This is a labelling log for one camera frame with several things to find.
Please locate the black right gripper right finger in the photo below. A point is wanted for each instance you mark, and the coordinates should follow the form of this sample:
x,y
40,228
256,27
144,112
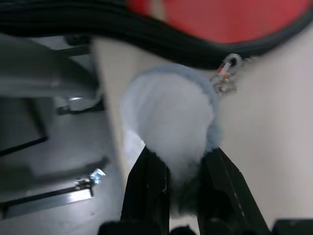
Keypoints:
x,y
227,195

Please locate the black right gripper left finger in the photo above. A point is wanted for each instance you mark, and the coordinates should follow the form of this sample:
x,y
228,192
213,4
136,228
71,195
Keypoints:
x,y
149,191

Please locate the red table tennis paddle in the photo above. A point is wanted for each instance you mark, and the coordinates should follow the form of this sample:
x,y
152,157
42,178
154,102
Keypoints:
x,y
220,19

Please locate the black metal table frame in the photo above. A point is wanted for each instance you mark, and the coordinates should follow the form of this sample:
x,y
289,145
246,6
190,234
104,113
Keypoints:
x,y
49,199

